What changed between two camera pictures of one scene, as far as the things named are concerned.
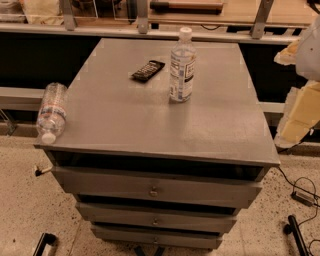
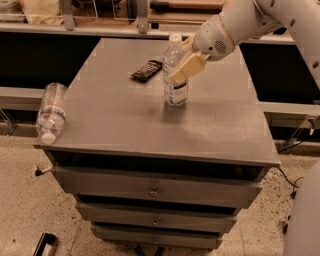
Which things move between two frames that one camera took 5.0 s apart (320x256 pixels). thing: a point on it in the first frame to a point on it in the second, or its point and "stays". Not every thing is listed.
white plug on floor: (39, 172) stays
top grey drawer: (159, 187) stays
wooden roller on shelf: (187, 7) stays
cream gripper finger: (287, 56) to (189, 42)
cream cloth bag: (42, 12) stays
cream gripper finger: (302, 112) to (190, 67)
